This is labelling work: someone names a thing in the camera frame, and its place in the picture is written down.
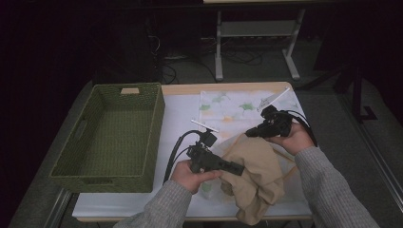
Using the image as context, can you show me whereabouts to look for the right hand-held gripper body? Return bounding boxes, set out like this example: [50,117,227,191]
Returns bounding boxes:
[256,86,295,139]

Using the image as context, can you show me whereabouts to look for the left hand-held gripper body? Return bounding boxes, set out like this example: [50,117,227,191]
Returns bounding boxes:
[185,119,224,175]

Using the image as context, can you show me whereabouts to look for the beige cloth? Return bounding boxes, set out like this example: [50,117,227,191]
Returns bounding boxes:
[220,132,286,227]

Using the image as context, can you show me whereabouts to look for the leaf-print mesh laundry bag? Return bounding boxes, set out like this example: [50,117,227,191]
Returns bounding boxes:
[198,89,311,204]

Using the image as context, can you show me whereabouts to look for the green woven basket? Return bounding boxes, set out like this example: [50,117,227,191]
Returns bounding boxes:
[48,82,166,194]

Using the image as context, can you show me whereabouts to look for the person's left hand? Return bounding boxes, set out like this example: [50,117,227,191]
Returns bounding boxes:
[169,159,223,195]

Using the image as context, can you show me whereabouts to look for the person's right hand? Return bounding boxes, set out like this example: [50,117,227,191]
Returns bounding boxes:
[266,122,316,157]

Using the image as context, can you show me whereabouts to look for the black metal stand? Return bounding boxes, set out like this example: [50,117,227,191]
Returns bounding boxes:
[300,62,378,124]

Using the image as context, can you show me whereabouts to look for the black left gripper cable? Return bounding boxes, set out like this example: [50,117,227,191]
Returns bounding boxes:
[163,128,204,185]

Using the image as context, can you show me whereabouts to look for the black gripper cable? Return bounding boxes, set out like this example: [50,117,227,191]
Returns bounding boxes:
[280,108,318,148]
[163,128,204,185]

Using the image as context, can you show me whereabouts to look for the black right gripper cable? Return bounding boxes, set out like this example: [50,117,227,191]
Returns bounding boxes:
[280,108,318,148]

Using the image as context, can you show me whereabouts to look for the black floor cables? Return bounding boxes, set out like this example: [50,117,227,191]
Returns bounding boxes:
[154,34,264,86]

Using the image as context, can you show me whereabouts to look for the white metal desk frame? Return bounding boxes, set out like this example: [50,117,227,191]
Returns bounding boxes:
[214,8,307,82]

